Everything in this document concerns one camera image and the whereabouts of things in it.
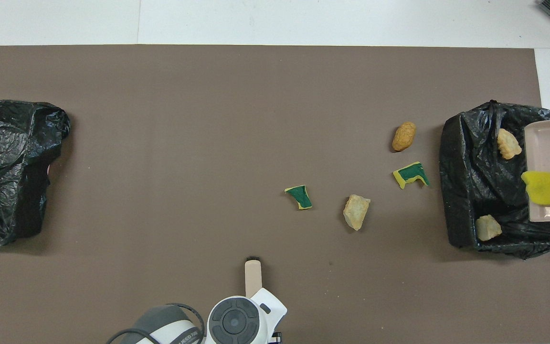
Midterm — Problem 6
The pale yellow bumpy sponge chunk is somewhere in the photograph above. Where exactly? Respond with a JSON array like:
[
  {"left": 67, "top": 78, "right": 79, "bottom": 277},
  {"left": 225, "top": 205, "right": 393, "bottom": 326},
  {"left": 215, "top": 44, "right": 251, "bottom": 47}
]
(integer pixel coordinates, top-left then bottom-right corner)
[{"left": 497, "top": 128, "right": 523, "bottom": 160}]

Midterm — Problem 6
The plain yellow sponge piece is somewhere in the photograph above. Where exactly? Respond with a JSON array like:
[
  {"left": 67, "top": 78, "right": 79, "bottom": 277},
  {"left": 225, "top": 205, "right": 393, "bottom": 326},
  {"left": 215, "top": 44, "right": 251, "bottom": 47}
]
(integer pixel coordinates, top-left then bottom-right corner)
[{"left": 521, "top": 171, "right": 550, "bottom": 206}]

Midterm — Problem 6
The orange brown oval sponge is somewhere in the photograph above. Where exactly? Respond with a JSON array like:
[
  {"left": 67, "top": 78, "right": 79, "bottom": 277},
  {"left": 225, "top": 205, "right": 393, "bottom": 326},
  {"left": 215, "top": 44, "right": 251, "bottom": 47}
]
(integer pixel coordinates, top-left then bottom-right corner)
[{"left": 391, "top": 121, "right": 417, "bottom": 152}]

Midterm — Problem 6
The small green yellow sponge piece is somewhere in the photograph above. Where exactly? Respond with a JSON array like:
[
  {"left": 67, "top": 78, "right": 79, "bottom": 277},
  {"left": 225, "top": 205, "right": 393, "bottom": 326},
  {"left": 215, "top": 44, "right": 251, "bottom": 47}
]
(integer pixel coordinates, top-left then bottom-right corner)
[{"left": 284, "top": 185, "right": 313, "bottom": 211}]

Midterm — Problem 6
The orange striped sponge chunk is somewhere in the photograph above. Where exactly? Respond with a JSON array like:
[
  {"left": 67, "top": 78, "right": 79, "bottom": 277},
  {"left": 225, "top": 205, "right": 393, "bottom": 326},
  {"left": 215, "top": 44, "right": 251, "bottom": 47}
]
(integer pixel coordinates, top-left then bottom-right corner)
[{"left": 475, "top": 215, "right": 503, "bottom": 242}]

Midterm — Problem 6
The pale beige sponge chunk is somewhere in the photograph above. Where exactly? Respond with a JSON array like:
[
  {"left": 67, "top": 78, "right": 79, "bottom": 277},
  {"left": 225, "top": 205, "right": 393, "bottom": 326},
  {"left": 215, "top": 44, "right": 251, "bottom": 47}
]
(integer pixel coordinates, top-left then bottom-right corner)
[{"left": 343, "top": 194, "right": 371, "bottom": 231}]

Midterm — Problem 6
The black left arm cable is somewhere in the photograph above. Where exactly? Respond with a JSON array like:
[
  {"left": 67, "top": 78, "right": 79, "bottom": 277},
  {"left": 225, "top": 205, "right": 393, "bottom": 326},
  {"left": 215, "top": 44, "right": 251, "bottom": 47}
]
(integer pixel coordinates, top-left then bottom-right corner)
[{"left": 107, "top": 302, "right": 206, "bottom": 344}]

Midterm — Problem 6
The beige hand brush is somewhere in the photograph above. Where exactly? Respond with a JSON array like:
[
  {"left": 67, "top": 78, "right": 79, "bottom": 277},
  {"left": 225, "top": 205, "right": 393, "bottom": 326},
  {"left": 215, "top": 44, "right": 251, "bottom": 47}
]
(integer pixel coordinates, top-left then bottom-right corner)
[{"left": 244, "top": 257, "right": 262, "bottom": 299}]

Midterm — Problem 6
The brown table mat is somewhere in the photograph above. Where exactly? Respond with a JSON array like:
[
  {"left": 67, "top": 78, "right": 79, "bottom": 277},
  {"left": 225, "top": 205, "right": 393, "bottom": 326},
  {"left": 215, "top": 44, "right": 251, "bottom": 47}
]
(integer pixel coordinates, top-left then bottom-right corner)
[{"left": 0, "top": 44, "right": 550, "bottom": 344}]

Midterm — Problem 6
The L-shaped green yellow sponge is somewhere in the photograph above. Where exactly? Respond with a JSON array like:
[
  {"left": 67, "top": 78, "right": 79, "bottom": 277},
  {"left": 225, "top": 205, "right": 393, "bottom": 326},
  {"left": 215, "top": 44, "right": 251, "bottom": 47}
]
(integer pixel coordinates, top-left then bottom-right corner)
[{"left": 392, "top": 161, "right": 430, "bottom": 190}]

